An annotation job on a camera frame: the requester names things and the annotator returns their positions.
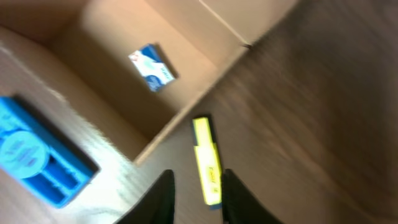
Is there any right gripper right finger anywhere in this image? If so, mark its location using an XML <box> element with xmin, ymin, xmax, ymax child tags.
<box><xmin>221</xmin><ymin>169</ymin><xmax>282</xmax><ymax>224</ymax></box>

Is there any small blue white box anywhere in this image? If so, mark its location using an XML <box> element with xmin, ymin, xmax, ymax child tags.
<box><xmin>128</xmin><ymin>44</ymin><xmax>175</xmax><ymax>92</ymax></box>

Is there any blue plastic tray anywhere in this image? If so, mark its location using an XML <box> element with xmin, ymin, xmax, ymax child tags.
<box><xmin>1</xmin><ymin>96</ymin><xmax>95</xmax><ymax>208</ymax></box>

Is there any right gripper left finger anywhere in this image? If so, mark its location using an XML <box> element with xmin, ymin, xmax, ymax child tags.
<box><xmin>117</xmin><ymin>169</ymin><xmax>175</xmax><ymax>224</ymax></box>

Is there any cardboard box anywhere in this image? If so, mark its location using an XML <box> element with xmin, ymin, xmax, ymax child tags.
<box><xmin>1</xmin><ymin>0</ymin><xmax>296</xmax><ymax>164</ymax></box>

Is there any yellow highlighter pen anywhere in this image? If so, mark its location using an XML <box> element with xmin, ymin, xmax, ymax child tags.
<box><xmin>192</xmin><ymin>116</ymin><xmax>222</xmax><ymax>210</ymax></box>

